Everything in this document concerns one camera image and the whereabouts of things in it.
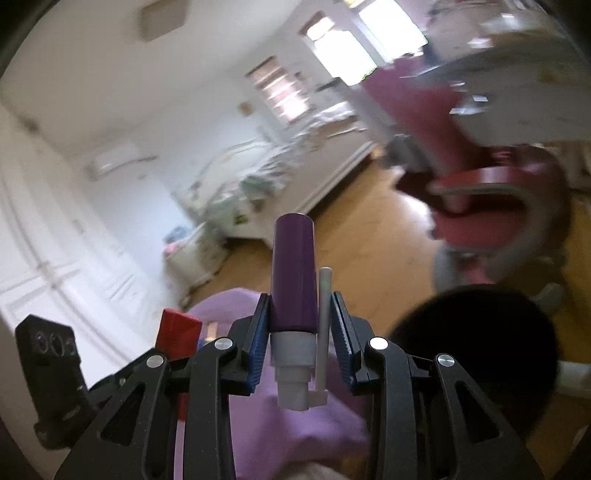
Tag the white wardrobe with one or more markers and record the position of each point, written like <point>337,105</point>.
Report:
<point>55,240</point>

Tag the pink desk chair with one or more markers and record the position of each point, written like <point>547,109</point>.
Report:
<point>461,184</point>

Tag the white bed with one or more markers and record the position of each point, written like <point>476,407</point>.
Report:
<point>286,170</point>

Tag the white air conditioner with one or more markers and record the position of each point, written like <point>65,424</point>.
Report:
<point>117,159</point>

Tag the red block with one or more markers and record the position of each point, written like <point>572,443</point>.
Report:
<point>180,327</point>

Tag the black trash bin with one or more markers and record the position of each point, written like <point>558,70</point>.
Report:
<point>475,350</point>

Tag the purple bottle with white cap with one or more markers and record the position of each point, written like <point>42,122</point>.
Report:
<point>293,272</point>

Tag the ceiling light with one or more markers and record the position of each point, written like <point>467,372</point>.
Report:
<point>164,18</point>

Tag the floral cushion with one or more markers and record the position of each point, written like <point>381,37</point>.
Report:
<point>194,254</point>

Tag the window with blinds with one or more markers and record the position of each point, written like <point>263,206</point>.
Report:
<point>279,90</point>

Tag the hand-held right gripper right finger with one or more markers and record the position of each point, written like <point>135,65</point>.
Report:
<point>344,346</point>

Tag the person's purple clothing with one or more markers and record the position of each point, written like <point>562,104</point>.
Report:
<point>286,438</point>

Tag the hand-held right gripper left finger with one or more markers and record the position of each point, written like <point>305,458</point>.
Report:
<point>259,341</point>

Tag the white study desk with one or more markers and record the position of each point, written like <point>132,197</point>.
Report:
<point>517,78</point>

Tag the bright window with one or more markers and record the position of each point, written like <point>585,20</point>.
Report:
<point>351,50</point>

